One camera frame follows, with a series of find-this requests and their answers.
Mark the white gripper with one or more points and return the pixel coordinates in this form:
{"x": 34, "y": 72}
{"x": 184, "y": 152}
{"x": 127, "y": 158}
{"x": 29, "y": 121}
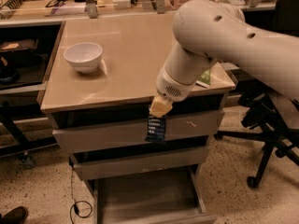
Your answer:
{"x": 170, "y": 87}

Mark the dark shoe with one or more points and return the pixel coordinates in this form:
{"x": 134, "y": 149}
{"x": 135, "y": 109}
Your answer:
{"x": 17, "y": 215}

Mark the dark blue rxbar wrapper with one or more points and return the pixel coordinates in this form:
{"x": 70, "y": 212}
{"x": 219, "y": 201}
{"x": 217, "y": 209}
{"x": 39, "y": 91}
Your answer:
{"x": 156, "y": 130}

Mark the black cart leg with caster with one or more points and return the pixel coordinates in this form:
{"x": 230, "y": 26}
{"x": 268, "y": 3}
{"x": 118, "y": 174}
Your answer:
{"x": 23, "y": 147}

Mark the middle grey drawer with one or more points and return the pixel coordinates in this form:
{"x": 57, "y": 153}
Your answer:
{"x": 141, "y": 164}

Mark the grey drawer cabinet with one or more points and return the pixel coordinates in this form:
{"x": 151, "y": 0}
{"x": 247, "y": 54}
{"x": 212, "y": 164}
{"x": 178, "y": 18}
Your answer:
{"x": 122, "y": 86}

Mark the black office chair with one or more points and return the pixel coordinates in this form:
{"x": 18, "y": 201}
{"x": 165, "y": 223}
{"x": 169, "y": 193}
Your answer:
{"x": 264, "y": 111}

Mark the green chip bag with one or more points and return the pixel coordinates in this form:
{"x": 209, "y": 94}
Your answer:
{"x": 204, "y": 79}

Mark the bottom open grey drawer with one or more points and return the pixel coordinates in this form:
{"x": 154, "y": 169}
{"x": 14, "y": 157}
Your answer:
{"x": 161, "y": 197}

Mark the white ceramic bowl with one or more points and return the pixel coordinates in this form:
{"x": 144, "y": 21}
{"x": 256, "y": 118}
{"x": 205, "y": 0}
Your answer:
{"x": 84, "y": 57}

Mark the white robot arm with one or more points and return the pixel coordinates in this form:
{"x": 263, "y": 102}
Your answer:
{"x": 207, "y": 32}

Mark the top grey drawer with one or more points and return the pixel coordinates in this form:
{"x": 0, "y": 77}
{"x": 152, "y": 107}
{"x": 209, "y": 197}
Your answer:
{"x": 134, "y": 132}

